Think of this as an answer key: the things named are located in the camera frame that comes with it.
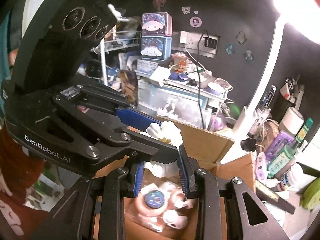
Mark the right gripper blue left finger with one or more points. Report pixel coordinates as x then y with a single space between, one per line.
73 215

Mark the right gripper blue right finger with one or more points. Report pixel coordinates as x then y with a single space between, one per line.
247 217

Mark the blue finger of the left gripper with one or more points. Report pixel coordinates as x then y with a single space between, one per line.
136 119
77 111

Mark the white fabric flower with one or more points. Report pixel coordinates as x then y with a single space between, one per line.
165 162

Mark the red sleeve forearm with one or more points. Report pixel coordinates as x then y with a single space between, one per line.
20 170

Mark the pink tape dispenser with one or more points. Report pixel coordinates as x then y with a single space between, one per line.
179 200

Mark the clear storage drawer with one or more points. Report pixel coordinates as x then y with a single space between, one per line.
180 101

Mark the cardboard box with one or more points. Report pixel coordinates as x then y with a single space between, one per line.
208 149

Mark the blue glitter round tin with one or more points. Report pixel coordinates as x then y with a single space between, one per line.
154 199

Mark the blue cartoon box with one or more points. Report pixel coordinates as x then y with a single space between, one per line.
156 47

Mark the green bottle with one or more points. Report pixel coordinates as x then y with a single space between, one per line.
288 151

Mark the white pill bottle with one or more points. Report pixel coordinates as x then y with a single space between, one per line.
290 178

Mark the green plush toy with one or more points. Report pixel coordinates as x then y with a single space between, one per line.
311 196

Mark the purple pack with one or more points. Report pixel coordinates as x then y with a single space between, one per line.
277 144

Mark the purple cartoon box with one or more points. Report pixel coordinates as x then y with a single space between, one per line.
157 24

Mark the white tissue roll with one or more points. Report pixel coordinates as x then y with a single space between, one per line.
291 122

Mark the white metal rack frame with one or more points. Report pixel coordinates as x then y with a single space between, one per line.
126 34

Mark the wall power socket panel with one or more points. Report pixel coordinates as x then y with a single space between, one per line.
206 43

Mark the black camera box left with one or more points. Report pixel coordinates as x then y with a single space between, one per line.
57 40

